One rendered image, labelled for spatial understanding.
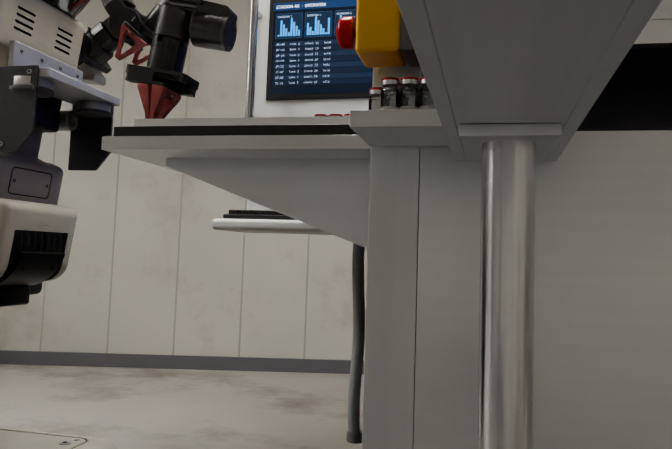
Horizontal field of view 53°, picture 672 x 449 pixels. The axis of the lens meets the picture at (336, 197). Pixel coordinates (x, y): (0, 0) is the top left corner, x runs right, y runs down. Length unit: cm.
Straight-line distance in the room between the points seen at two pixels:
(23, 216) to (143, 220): 297
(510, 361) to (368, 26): 42
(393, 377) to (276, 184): 33
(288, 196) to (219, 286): 329
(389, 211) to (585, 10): 55
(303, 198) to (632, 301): 46
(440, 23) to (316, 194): 65
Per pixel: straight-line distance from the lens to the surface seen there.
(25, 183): 148
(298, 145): 92
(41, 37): 154
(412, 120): 74
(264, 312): 426
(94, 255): 444
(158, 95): 111
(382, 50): 82
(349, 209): 98
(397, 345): 87
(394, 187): 87
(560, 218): 86
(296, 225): 171
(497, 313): 64
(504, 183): 64
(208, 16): 112
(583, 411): 88
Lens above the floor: 72
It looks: 5 degrees up
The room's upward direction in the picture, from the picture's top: 2 degrees clockwise
